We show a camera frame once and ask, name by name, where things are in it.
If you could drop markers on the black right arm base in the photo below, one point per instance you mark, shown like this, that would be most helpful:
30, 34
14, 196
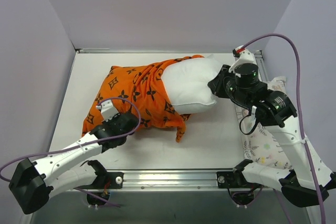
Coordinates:
240, 191

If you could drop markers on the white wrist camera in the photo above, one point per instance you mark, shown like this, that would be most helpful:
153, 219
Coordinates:
241, 55
107, 110

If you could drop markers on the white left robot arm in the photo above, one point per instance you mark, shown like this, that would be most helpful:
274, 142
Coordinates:
35, 182

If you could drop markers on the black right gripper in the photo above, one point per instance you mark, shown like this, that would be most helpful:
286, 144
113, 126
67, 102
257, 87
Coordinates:
217, 84

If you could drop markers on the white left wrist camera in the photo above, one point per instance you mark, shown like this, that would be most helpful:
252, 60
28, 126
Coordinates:
107, 110

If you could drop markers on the aluminium front rail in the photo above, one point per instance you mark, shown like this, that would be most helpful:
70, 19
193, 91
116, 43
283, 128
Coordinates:
169, 180

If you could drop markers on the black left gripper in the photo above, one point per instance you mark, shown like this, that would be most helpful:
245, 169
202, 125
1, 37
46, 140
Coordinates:
126, 120

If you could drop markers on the orange black patterned pillowcase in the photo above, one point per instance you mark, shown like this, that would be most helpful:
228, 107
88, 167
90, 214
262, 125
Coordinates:
140, 90

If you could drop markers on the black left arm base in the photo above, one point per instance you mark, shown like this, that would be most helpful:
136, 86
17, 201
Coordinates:
98, 192

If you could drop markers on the white pillow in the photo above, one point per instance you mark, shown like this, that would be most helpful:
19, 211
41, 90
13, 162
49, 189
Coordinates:
186, 84

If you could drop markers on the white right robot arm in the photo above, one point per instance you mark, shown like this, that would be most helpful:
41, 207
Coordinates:
309, 179

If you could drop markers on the floral patterned pillow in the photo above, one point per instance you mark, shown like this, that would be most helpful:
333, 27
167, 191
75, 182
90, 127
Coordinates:
260, 146

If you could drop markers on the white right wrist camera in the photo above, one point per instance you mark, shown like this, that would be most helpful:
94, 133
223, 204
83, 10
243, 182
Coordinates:
241, 55

